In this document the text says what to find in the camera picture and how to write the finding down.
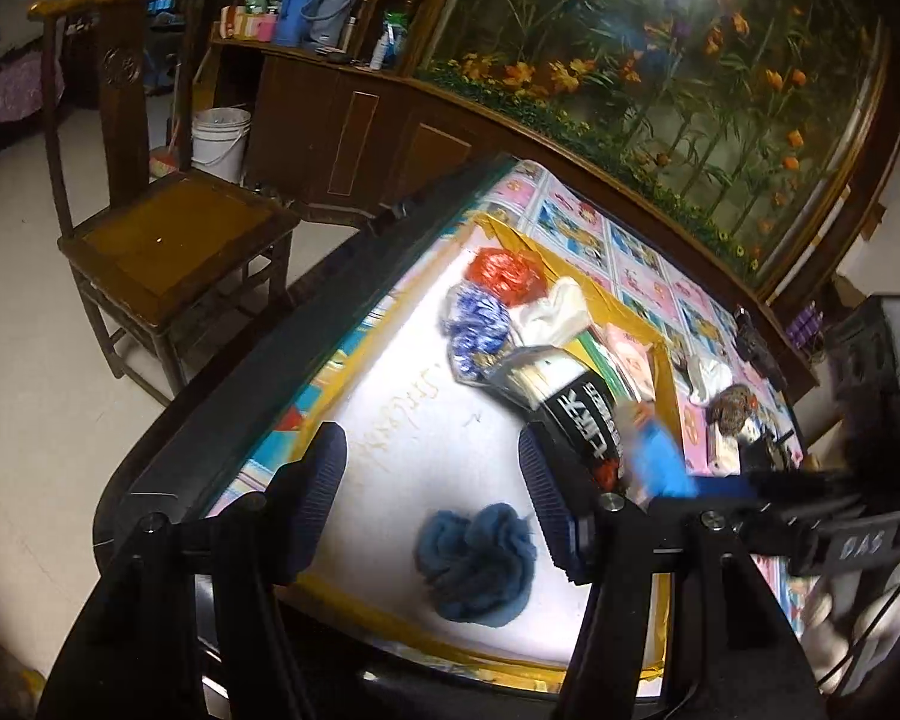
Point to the yellow cardboard box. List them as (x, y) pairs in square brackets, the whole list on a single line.
[(420, 405)]

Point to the blue tissue pack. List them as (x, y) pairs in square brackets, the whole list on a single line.
[(664, 457)]

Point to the wooden chair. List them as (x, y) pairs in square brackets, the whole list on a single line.
[(172, 240)]

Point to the pink tissue pack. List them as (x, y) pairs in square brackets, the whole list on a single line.
[(630, 360)]

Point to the pink floral cloth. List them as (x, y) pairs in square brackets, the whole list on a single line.
[(19, 86)]

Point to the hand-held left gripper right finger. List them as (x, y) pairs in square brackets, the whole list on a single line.
[(547, 502)]

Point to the white crumpled cloth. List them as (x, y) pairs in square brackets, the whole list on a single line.
[(709, 375)]

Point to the broom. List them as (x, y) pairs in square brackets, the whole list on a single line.
[(166, 163)]

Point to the white plastic bucket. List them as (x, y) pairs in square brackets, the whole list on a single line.
[(221, 139)]

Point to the yellow green sponge pack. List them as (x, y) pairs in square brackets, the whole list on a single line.
[(592, 349)]

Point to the blue and silver wrapper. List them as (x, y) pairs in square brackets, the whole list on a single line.
[(476, 326)]

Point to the red plastic bag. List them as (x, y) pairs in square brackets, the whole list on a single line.
[(502, 274)]

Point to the black snack packet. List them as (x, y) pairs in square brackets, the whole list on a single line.
[(570, 412)]

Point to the glass case with artificial flowers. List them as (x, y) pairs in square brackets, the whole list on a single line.
[(645, 75)]

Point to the black plastic tool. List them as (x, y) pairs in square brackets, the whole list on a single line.
[(754, 341)]

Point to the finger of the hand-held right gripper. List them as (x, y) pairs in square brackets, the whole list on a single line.
[(787, 484), (772, 536)]

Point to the blue fluffy cloth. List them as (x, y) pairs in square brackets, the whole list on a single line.
[(476, 562)]

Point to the pink packets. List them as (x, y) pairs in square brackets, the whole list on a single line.
[(247, 24)]

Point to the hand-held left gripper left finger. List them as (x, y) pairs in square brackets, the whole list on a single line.
[(315, 495)]

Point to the grey blue thermos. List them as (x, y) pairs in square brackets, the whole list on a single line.
[(330, 7)]

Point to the white spray bottle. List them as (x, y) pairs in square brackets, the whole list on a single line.
[(379, 52)]

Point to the dark wooden cabinet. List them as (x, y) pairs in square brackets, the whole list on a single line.
[(360, 135)]

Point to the dark round table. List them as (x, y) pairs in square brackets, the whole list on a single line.
[(270, 360)]

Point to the white plastic bag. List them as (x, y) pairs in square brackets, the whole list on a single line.
[(555, 311)]

